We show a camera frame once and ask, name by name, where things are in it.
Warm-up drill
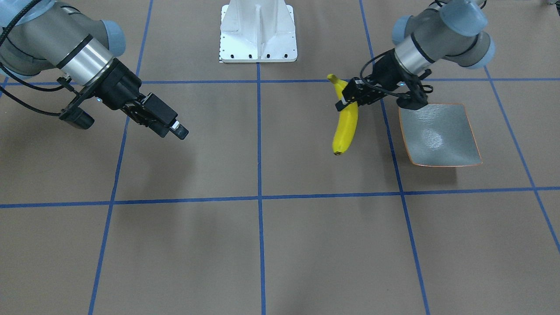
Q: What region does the yellow banana brown tip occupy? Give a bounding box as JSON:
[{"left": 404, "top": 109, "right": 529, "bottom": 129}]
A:
[{"left": 327, "top": 73, "right": 358, "bottom": 156}]

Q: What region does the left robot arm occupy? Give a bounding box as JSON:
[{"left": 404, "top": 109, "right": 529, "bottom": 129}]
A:
[{"left": 336, "top": 0, "right": 496, "bottom": 112}]

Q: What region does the grey square plate orange rim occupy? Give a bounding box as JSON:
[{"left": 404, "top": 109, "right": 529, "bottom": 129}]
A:
[{"left": 398, "top": 103, "right": 483, "bottom": 168}]

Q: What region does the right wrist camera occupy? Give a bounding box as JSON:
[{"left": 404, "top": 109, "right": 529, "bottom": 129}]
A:
[{"left": 58, "top": 94, "right": 95, "bottom": 130}]

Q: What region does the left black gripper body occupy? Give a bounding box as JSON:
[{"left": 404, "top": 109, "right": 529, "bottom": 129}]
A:
[{"left": 359, "top": 52, "right": 416, "bottom": 105}]

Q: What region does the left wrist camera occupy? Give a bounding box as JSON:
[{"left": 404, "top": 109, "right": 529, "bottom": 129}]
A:
[{"left": 396, "top": 69, "right": 434, "bottom": 110}]

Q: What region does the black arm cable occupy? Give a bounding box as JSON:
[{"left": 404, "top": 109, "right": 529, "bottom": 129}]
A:
[{"left": 360, "top": 49, "right": 434, "bottom": 98}]

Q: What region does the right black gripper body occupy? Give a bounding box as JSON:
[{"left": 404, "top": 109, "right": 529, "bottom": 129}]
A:
[{"left": 83, "top": 59, "right": 178, "bottom": 127}]

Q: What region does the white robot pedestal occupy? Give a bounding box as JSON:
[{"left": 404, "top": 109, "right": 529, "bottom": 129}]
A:
[{"left": 219, "top": 0, "right": 298, "bottom": 63}]

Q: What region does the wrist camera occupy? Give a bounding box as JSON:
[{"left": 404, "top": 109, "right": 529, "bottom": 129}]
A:
[
  {"left": 58, "top": 94, "right": 95, "bottom": 130},
  {"left": 396, "top": 69, "right": 434, "bottom": 110}
]

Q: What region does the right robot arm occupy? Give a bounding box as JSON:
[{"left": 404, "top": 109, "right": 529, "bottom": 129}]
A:
[{"left": 1, "top": 0, "right": 189, "bottom": 140}]

